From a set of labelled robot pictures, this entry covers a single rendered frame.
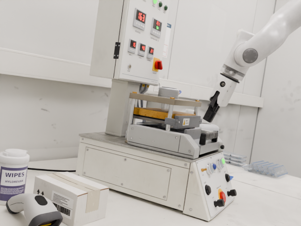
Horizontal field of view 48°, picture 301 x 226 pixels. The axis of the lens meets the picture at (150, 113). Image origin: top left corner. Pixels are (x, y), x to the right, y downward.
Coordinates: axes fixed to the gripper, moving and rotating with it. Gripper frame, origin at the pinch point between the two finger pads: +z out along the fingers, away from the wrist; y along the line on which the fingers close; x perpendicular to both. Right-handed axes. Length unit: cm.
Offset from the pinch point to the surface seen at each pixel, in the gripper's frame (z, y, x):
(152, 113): 7.9, -10.3, 16.0
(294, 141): 18, 235, -23
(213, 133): 5.1, 0.7, -4.2
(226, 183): 20.8, 9.7, -15.8
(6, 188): 38, -52, 28
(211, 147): 9.7, 0.9, -5.9
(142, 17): -20.8, -5.9, 39.1
